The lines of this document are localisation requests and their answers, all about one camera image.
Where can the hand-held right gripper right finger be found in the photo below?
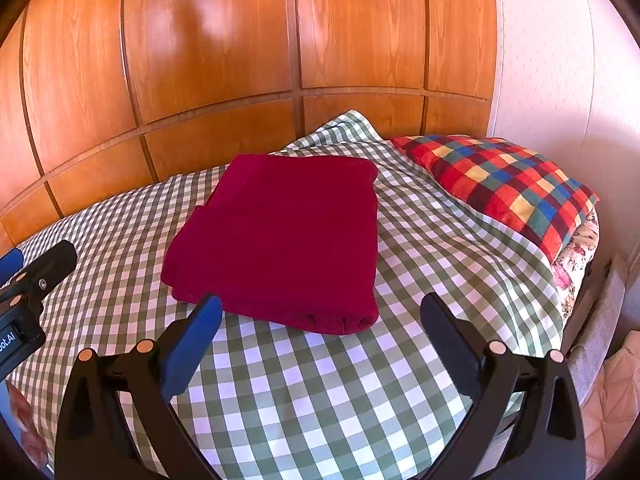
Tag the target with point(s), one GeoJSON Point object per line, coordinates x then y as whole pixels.
{"type": "Point", "coordinates": [450, 340]}

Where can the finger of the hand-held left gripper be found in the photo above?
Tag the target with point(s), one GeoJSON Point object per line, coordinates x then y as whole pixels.
{"type": "Point", "coordinates": [10, 265]}
{"type": "Point", "coordinates": [52, 265]}

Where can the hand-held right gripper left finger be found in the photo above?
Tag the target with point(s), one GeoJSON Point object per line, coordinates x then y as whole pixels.
{"type": "Point", "coordinates": [192, 345]}

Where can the dark red sweater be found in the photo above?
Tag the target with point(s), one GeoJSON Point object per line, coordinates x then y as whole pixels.
{"type": "Point", "coordinates": [280, 240]}

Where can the green checked bed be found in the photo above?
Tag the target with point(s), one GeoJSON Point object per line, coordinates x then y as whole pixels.
{"type": "Point", "coordinates": [325, 400]}

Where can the floral bed sheet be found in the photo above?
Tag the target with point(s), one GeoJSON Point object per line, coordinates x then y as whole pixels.
{"type": "Point", "coordinates": [575, 260]}

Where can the multicoloured checked pillow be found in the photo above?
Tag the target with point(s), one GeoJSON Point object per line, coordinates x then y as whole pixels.
{"type": "Point", "coordinates": [495, 185]}

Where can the pink quilted cushion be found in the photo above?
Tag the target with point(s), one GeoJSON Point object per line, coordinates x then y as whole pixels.
{"type": "Point", "coordinates": [617, 400]}

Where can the wooden wardrobe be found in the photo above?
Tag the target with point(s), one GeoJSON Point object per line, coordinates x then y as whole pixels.
{"type": "Point", "coordinates": [200, 50]}

